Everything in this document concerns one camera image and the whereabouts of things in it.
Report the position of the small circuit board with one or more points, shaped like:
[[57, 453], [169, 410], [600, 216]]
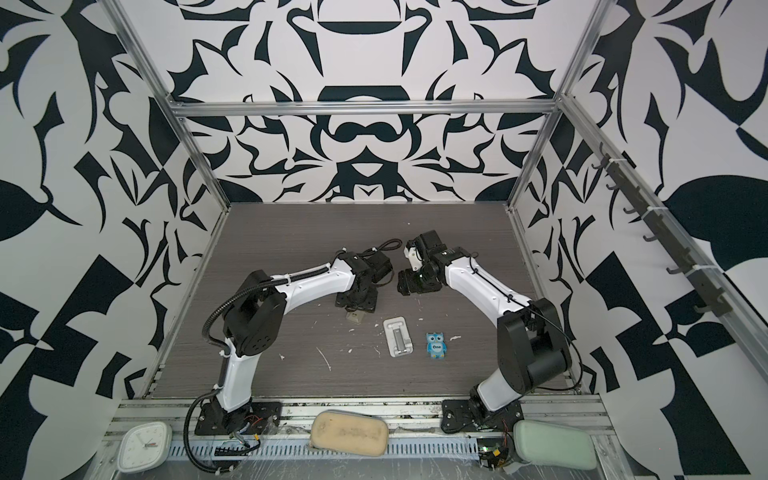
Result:
[[494, 452]]

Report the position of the white square clock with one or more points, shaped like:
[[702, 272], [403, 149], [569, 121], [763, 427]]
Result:
[[144, 447]]

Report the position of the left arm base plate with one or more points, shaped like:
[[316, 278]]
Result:
[[251, 418]]

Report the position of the pale green sponge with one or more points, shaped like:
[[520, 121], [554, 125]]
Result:
[[547, 444]]

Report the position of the tan sponge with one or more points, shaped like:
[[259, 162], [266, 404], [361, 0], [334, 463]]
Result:
[[349, 432]]

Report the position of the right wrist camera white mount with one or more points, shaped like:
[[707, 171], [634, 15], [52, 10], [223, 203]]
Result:
[[411, 253]]

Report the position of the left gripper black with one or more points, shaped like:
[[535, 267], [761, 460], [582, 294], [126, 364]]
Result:
[[347, 302]]

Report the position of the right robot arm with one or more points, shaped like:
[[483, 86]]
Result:
[[531, 346]]

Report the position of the white slotted cable duct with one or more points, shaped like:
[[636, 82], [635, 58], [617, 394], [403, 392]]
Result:
[[456, 448]]

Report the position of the blue owl figurine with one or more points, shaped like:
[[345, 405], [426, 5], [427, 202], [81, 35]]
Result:
[[435, 345]]

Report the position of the white remote control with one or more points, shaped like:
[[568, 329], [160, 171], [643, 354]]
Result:
[[355, 317]]

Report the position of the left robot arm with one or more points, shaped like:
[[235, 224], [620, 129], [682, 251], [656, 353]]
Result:
[[248, 323]]

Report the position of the black wall hook rail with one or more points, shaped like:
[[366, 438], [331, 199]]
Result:
[[666, 230]]

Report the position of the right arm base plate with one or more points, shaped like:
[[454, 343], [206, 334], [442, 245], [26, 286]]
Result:
[[472, 416]]

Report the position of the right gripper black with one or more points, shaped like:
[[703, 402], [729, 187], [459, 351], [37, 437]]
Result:
[[409, 284]]

